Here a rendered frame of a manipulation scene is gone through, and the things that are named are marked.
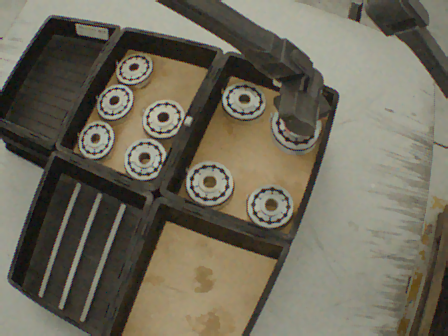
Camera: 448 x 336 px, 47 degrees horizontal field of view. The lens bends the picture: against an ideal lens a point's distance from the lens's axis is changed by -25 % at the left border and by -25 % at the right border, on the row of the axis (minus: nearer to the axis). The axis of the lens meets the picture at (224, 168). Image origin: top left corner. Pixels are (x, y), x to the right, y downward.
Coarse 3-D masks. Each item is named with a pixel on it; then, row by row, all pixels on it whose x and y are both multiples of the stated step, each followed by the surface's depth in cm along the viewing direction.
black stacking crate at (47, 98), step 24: (48, 24) 160; (72, 24) 159; (48, 48) 165; (72, 48) 165; (96, 48) 164; (24, 72) 158; (48, 72) 161; (72, 72) 161; (24, 96) 158; (48, 96) 158; (72, 96) 158; (24, 120) 155; (48, 120) 155; (24, 144) 152
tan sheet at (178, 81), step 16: (160, 64) 161; (176, 64) 161; (112, 80) 159; (160, 80) 159; (176, 80) 159; (192, 80) 159; (144, 96) 157; (160, 96) 157; (176, 96) 157; (192, 96) 157; (96, 112) 155; (112, 128) 153; (128, 128) 153; (128, 144) 152; (160, 144) 152; (112, 160) 150; (144, 160) 150
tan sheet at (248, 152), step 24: (216, 120) 155; (264, 120) 155; (216, 144) 152; (240, 144) 152; (264, 144) 152; (240, 168) 150; (264, 168) 150; (288, 168) 150; (240, 192) 148; (240, 216) 145
